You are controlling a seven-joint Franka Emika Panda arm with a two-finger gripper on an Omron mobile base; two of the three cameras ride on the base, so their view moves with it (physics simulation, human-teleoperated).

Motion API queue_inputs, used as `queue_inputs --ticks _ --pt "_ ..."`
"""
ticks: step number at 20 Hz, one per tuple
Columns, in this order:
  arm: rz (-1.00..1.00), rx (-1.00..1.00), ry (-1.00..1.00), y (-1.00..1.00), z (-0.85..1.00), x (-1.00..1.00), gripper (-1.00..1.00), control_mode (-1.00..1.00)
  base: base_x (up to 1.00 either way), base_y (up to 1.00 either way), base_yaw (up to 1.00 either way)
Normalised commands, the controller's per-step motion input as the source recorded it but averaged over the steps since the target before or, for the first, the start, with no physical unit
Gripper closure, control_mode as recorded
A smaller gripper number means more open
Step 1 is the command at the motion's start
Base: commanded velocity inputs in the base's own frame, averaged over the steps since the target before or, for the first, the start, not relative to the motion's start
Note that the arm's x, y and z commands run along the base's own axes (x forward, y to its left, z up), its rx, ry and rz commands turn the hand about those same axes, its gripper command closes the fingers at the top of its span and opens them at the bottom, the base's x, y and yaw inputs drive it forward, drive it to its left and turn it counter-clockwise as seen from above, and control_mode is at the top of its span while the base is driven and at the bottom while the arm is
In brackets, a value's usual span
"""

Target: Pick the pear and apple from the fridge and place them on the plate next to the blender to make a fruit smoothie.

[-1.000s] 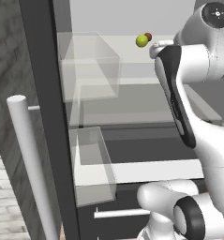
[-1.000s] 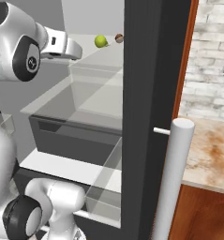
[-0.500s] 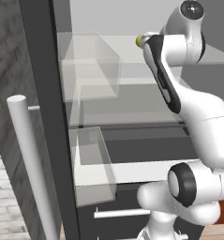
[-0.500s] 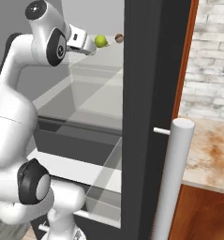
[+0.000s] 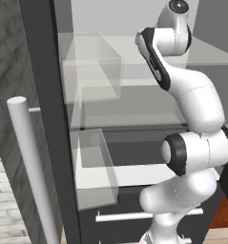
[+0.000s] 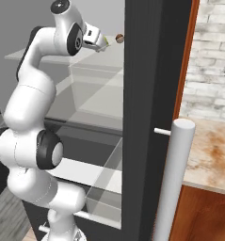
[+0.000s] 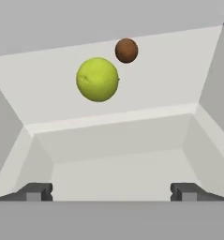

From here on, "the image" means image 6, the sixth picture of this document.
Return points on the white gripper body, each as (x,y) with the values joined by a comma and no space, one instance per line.
(98,42)

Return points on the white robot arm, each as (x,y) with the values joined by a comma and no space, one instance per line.
(27,103)

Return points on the green pear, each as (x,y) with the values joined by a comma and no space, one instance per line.
(106,40)

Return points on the glass fridge shelf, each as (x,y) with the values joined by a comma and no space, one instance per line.
(95,58)

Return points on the brown round fruit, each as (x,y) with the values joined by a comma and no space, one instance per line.
(119,38)

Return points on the black fridge door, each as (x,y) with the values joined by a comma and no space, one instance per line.
(148,78)

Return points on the black fridge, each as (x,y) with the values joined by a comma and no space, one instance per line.
(92,142)

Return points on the white fridge shelf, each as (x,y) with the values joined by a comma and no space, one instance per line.
(88,172)

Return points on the wooden tall cupboard panel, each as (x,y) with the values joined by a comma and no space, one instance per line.
(187,56)

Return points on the wooden base cupboard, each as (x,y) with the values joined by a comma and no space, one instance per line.
(205,216)

